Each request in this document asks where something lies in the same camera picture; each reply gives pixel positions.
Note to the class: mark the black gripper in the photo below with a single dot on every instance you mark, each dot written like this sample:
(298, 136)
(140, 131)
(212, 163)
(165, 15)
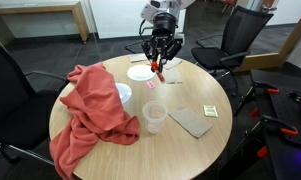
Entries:
(163, 28)

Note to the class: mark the red Expo marker pen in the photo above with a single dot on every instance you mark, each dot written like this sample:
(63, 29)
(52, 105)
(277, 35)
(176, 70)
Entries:
(158, 71)

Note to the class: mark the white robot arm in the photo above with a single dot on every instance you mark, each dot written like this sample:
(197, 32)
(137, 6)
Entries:
(150, 10)

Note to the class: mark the clear plastic cup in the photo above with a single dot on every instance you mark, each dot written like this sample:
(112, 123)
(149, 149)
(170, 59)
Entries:
(155, 116)

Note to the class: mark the brown paper napkin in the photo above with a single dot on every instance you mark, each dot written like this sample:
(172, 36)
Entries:
(173, 76)
(175, 64)
(136, 58)

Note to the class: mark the white plate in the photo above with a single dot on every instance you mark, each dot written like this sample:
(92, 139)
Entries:
(140, 73)
(125, 93)

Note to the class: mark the pink sweetener packet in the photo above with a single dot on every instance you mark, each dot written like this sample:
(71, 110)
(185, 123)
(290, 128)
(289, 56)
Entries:
(150, 85)

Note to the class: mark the grey sponge pad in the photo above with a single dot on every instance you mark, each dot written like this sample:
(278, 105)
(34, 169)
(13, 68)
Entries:
(190, 121)

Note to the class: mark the black mesh office chair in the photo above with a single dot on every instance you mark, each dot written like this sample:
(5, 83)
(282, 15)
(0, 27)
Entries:
(236, 33)

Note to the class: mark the red cloth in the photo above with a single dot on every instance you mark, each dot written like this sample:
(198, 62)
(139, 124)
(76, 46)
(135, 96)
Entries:
(93, 106)

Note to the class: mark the black orange clamp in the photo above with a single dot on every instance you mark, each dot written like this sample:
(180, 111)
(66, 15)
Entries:
(266, 88)
(283, 128)

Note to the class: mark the wooden bench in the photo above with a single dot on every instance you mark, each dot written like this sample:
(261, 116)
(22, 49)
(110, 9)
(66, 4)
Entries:
(56, 10)

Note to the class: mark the black workbench with breadboard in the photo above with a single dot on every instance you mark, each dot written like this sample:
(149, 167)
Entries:
(286, 110)

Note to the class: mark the wooden door frame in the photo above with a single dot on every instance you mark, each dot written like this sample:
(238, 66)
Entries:
(280, 53)

